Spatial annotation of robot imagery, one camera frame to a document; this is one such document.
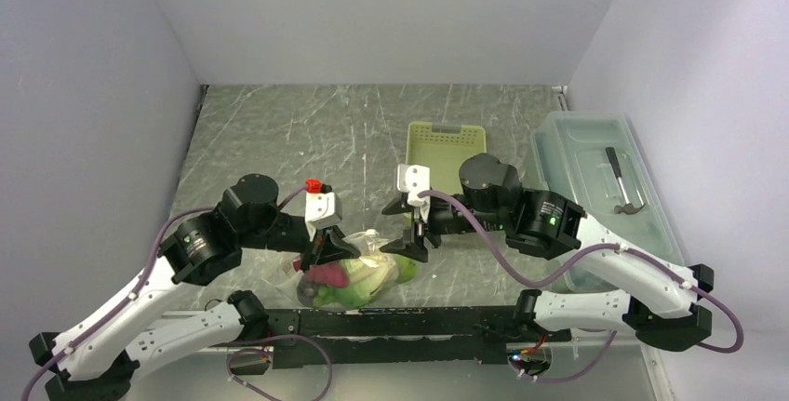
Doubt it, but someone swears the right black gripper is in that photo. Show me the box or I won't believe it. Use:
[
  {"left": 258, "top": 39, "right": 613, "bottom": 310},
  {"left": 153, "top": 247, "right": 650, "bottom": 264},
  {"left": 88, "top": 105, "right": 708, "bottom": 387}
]
[{"left": 380, "top": 192, "right": 508, "bottom": 261}]

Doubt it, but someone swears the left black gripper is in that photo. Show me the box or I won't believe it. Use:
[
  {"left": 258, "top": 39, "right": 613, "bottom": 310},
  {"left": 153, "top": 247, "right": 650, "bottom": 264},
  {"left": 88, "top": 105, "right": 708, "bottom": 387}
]
[{"left": 239, "top": 212, "right": 360, "bottom": 273}]

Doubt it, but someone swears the dark red sweet potato toy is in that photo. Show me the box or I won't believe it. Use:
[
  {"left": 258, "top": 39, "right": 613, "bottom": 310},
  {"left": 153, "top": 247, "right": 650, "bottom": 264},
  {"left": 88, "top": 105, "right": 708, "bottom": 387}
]
[{"left": 304, "top": 261, "right": 350, "bottom": 288}]

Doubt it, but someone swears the clear polka dot zip bag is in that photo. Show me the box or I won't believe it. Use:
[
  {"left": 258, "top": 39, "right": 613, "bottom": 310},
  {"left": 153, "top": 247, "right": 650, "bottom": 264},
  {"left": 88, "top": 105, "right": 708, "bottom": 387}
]
[{"left": 275, "top": 229, "right": 419, "bottom": 311}]

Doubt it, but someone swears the green grapes toy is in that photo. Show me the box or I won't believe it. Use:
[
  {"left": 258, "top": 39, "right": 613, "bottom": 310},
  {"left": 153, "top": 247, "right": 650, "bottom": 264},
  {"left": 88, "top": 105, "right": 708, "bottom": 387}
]
[{"left": 296, "top": 280, "right": 323, "bottom": 307}]

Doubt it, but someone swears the green perforated plastic basket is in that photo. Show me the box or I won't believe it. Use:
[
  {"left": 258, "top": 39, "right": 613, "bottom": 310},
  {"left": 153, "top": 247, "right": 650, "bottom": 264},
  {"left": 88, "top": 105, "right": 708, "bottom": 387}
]
[{"left": 406, "top": 121, "right": 488, "bottom": 194}]

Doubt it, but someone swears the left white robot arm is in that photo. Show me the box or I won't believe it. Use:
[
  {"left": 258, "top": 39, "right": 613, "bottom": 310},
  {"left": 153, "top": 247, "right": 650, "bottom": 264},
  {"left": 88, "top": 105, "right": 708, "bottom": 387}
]
[{"left": 30, "top": 174, "right": 360, "bottom": 400}]

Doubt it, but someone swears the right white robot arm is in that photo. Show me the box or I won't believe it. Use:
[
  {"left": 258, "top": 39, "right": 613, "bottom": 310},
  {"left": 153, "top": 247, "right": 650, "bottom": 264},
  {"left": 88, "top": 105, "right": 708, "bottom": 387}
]
[{"left": 384, "top": 154, "right": 714, "bottom": 352}]

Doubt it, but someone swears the clear plastic storage box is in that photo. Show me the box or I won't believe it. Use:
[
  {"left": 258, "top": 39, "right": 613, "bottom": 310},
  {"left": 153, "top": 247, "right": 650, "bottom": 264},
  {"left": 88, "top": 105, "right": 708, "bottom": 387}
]
[{"left": 532, "top": 112, "right": 685, "bottom": 265}]

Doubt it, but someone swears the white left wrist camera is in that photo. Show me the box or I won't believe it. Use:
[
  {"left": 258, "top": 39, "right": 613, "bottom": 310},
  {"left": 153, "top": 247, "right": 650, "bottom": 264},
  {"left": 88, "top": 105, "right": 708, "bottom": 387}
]
[{"left": 304, "top": 179, "right": 342, "bottom": 241}]

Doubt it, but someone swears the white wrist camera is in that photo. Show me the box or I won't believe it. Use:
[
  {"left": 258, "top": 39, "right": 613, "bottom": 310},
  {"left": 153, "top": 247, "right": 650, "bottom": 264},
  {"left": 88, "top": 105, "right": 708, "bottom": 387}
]
[
  {"left": 304, "top": 179, "right": 342, "bottom": 241},
  {"left": 394, "top": 164, "right": 431, "bottom": 208}
]

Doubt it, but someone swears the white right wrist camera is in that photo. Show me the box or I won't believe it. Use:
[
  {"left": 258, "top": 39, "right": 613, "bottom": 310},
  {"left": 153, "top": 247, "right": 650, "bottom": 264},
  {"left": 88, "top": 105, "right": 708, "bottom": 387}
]
[{"left": 394, "top": 164, "right": 431, "bottom": 208}]

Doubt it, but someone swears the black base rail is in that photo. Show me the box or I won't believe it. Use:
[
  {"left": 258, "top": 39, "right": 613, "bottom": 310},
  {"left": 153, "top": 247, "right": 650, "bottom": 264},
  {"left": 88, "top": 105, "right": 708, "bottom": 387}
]
[{"left": 235, "top": 305, "right": 571, "bottom": 369}]

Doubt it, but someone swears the black handled hammer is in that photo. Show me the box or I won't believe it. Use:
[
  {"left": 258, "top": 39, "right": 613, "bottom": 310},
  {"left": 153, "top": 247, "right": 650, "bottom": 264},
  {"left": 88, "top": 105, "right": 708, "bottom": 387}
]
[{"left": 605, "top": 147, "right": 646, "bottom": 215}]

